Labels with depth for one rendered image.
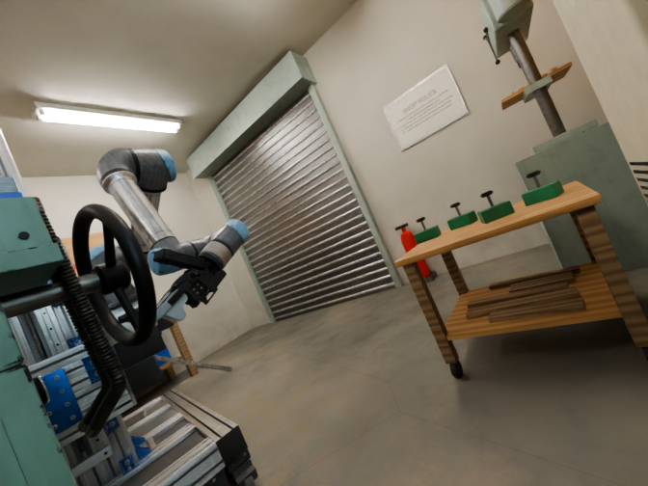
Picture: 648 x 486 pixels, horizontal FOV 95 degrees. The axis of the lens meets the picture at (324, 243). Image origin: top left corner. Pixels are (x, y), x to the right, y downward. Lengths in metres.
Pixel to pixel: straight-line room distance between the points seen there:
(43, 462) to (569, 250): 2.00
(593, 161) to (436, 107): 1.47
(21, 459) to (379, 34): 3.36
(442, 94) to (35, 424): 3.01
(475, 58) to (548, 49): 0.48
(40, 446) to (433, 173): 2.92
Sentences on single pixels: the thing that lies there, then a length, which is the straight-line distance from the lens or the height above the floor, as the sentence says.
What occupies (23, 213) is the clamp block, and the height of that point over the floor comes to 0.93.
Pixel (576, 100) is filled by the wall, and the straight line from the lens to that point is 2.99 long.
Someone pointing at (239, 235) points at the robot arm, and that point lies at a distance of 0.89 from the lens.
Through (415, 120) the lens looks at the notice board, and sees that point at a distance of 3.08.
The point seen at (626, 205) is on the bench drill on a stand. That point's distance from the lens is 2.00.
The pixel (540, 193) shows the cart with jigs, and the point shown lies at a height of 0.56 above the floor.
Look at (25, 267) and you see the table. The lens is 0.61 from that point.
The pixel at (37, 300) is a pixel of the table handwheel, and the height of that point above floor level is 0.80.
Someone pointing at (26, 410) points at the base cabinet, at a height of 0.66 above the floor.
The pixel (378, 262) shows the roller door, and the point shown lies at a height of 0.32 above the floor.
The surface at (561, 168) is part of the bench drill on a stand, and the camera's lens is 1.94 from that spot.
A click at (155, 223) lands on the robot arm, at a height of 0.95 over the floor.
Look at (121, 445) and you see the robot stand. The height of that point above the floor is 0.31.
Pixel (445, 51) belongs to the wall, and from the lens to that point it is 3.15.
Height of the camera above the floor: 0.69
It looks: 1 degrees up
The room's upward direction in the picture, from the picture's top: 24 degrees counter-clockwise
